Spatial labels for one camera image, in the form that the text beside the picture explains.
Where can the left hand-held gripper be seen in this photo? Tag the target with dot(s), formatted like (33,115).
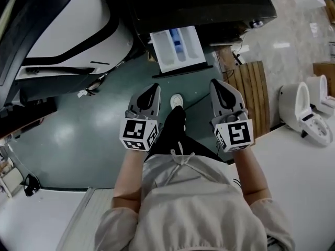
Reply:
(138,132)

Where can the white detergent drawer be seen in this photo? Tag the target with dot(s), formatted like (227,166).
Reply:
(166,51)

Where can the brown cardboard box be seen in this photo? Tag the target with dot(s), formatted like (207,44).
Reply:
(325,68)

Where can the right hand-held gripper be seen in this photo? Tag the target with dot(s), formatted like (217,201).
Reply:
(236,133)

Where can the white toilet with open lid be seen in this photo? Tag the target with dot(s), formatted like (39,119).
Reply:
(301,106)
(320,88)

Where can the white display platform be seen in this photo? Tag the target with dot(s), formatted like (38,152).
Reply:
(295,182)
(34,218)

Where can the large white and black appliance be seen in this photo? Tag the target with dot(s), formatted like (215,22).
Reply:
(78,22)

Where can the wooden slatted panel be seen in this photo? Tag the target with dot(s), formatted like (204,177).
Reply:
(252,98)

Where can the white paper tag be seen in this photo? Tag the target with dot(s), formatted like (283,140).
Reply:
(82,93)

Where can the person's white shoe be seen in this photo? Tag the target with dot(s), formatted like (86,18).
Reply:
(176,100)

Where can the small black and blue device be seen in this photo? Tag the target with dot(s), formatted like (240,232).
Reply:
(256,23)

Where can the person's left forearm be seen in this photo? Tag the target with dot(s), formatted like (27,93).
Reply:
(128,176)

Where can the person's black trouser leg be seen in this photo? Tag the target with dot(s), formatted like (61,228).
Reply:
(178,132)

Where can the person's right forearm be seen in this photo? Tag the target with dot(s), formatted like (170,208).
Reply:
(251,174)

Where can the brown wooden board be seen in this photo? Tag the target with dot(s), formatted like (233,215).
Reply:
(225,59)

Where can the person's beige hooded top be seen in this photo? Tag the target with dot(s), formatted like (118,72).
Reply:
(193,208)

